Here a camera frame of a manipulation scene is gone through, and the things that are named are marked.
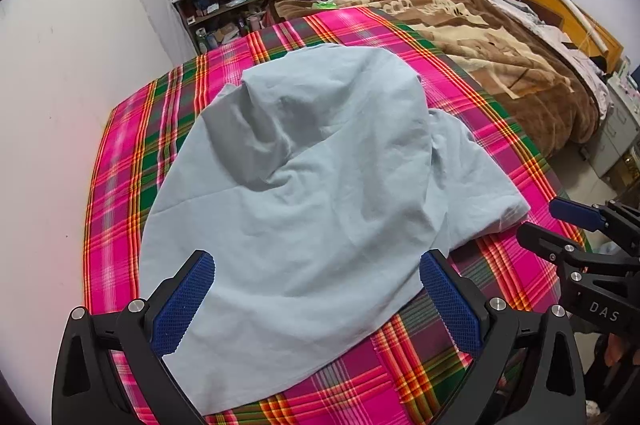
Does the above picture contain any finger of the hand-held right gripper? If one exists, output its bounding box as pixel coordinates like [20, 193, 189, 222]
[516, 223, 589, 264]
[549, 198, 640, 252]

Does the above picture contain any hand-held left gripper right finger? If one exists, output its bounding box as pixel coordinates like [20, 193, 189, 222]
[419, 249, 587, 425]

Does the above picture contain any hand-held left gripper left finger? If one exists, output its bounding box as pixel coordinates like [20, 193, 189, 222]
[52, 249, 216, 425]

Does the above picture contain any light blue t-shirt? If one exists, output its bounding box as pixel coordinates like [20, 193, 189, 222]
[139, 44, 532, 416]

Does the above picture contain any grey filing cabinet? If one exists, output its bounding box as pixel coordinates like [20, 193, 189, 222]
[582, 70, 640, 178]

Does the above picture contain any pink plaid bed sheet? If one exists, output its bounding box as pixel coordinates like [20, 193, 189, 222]
[82, 5, 593, 425]

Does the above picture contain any brown patterned blanket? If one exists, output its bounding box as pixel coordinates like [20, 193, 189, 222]
[265, 0, 601, 156]

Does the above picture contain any wooden headboard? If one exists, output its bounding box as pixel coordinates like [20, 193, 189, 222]
[477, 0, 625, 73]

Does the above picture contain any cluttered shelf unit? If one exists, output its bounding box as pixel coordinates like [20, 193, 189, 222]
[170, 0, 271, 56]

